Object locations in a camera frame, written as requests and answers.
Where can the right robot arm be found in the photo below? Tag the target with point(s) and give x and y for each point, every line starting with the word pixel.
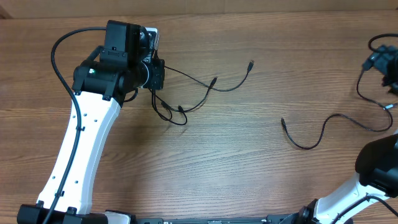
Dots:
pixel 375 177

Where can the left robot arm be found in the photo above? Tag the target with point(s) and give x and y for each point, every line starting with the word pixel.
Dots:
pixel 110 76

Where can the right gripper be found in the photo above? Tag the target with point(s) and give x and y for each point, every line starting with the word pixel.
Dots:
pixel 380 61

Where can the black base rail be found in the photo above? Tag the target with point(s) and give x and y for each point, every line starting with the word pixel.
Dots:
pixel 214 221

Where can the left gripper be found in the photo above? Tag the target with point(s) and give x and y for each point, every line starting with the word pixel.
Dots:
pixel 157 81

